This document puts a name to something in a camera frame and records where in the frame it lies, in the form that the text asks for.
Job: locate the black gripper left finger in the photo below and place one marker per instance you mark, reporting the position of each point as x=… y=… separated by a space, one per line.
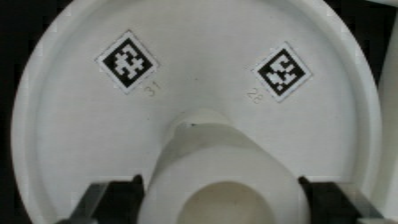
x=108 y=204

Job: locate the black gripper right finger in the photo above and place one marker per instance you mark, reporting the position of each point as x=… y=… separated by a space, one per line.
x=337 y=204

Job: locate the white cylindrical table leg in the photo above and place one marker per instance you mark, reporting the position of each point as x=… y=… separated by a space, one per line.
x=220 y=183

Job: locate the white round table top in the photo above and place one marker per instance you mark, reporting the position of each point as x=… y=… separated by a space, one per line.
x=149 y=62

